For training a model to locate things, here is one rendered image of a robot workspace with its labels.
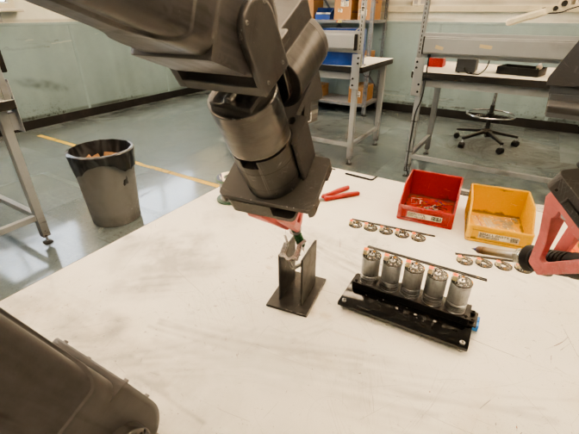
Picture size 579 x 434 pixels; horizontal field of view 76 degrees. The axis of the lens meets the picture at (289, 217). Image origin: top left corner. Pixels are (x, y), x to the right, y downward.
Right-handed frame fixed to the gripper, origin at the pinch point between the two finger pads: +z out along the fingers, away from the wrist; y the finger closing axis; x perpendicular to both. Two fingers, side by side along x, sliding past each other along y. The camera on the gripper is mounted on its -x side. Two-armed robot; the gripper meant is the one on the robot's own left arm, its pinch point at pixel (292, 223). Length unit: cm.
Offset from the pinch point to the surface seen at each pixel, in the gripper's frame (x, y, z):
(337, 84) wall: -370, 133, 290
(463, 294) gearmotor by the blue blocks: 0.6, -20.4, 8.1
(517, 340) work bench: 2.7, -27.4, 12.9
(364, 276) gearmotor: 0.4, -8.4, 10.4
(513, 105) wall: -341, -74, 279
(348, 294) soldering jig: 3.0, -6.9, 11.2
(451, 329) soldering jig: 4.2, -20.0, 10.6
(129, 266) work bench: 8.5, 26.3, 8.9
